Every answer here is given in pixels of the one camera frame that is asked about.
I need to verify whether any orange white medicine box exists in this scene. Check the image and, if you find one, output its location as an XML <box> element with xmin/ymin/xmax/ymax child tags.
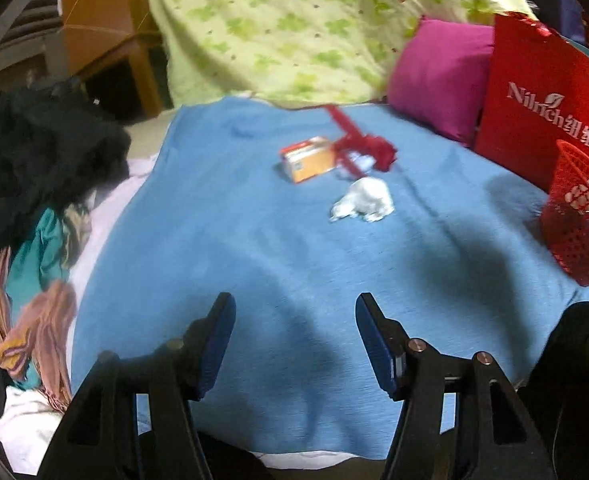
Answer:
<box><xmin>280</xmin><ymin>135</ymin><xmax>337</xmax><ymax>184</ymax></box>

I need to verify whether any blue white face mask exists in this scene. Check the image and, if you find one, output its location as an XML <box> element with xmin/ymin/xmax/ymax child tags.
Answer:
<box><xmin>329</xmin><ymin>176</ymin><xmax>395</xmax><ymax>224</ymax></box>

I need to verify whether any orange wooden wardrobe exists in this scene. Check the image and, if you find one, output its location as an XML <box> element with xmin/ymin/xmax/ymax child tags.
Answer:
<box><xmin>59</xmin><ymin>0</ymin><xmax>175</xmax><ymax>121</ymax></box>

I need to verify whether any blue blanket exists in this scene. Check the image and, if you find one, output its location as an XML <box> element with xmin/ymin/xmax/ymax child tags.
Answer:
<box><xmin>69</xmin><ymin>96</ymin><xmax>589</xmax><ymax>461</ymax></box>

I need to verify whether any red plastic wrapper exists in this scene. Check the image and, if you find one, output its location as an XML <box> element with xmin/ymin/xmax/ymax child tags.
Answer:
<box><xmin>324</xmin><ymin>104</ymin><xmax>399</xmax><ymax>173</ymax></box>

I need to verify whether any teal cloth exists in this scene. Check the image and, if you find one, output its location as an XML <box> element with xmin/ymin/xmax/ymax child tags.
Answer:
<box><xmin>7</xmin><ymin>207</ymin><xmax>70</xmax><ymax>311</ymax></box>

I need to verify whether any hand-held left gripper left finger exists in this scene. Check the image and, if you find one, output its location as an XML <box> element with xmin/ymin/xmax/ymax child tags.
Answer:
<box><xmin>38</xmin><ymin>291</ymin><xmax>238</xmax><ymax>480</ymax></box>

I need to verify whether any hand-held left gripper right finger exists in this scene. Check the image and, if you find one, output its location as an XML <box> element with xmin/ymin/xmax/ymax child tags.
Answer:
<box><xmin>354</xmin><ymin>292</ymin><xmax>557</xmax><ymax>480</ymax></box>

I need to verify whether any striped scarf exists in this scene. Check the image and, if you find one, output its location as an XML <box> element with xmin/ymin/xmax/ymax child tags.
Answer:
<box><xmin>0</xmin><ymin>205</ymin><xmax>92</xmax><ymax>408</ymax></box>

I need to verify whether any pink pillow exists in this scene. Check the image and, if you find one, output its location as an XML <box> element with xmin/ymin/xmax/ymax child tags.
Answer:
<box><xmin>387</xmin><ymin>17</ymin><xmax>497</xmax><ymax>148</ymax></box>

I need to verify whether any red paper bag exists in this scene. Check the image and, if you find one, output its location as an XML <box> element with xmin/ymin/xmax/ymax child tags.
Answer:
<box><xmin>474</xmin><ymin>11</ymin><xmax>589</xmax><ymax>193</ymax></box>

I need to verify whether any dark blue bag orange strap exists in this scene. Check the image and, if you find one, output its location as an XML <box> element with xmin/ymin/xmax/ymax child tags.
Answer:
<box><xmin>511</xmin><ymin>0</ymin><xmax>589</xmax><ymax>46</ymax></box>

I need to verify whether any green floral quilt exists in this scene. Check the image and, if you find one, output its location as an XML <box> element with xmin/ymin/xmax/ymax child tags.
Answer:
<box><xmin>147</xmin><ymin>0</ymin><xmax>537</xmax><ymax>110</ymax></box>

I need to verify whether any black garment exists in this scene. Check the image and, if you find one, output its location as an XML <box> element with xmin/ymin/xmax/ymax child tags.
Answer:
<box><xmin>0</xmin><ymin>80</ymin><xmax>132</xmax><ymax>251</ymax></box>

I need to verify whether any red mesh basket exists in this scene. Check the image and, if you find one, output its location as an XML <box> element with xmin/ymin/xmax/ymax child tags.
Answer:
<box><xmin>540</xmin><ymin>140</ymin><xmax>589</xmax><ymax>288</ymax></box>

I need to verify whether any white bed sheet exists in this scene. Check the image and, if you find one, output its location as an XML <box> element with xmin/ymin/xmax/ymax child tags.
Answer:
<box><xmin>0</xmin><ymin>155</ymin><xmax>390</xmax><ymax>480</ymax></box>

